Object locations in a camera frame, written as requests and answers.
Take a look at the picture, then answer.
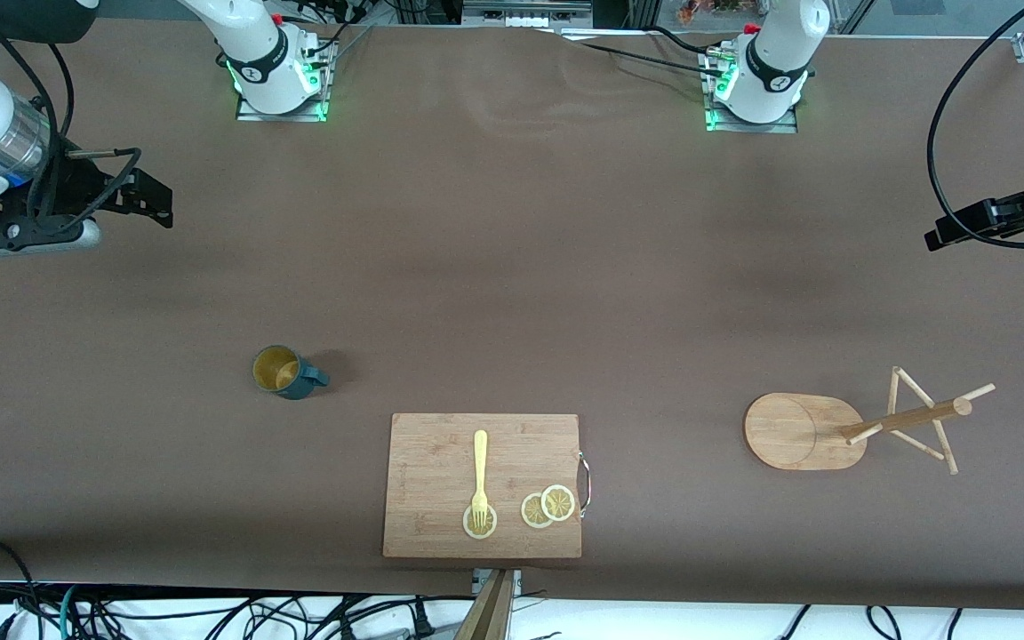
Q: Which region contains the small metal bracket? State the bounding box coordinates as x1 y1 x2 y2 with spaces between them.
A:
471 568 524 598

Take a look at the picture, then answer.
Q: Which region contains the teal cable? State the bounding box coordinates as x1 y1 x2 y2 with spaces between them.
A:
56 584 84 640

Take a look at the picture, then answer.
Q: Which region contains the wooden mug rack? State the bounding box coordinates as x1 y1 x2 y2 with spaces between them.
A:
743 365 997 476

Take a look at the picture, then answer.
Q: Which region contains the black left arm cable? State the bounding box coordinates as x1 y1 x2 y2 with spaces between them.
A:
926 0 1024 251

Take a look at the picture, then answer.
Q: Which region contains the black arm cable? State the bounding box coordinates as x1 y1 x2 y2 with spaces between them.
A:
0 0 143 243
926 0 1024 251

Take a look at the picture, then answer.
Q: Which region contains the teal cup yellow inside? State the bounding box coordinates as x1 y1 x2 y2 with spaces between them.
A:
252 344 332 401

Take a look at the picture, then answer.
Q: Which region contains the black cable on table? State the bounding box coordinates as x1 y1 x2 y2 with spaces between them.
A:
556 24 732 81

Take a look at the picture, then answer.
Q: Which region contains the yellow plastic fork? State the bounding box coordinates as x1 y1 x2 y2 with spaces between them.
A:
471 430 491 527

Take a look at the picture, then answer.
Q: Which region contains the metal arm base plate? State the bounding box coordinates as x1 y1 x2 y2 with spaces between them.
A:
235 37 332 124
704 46 800 135

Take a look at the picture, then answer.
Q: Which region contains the aluminium frame rail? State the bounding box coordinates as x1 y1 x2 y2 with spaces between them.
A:
462 0 595 28

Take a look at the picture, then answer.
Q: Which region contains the lemon slice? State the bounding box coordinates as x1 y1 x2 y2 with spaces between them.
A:
462 503 499 540
520 492 556 530
540 484 577 523

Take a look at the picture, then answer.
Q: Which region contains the wooden cutting board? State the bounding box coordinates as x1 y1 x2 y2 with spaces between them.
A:
382 412 592 560

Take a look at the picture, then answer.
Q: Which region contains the wooden post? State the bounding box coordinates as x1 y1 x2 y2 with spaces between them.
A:
453 569 514 640

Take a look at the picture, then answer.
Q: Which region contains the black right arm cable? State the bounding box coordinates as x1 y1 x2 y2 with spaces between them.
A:
0 0 143 243

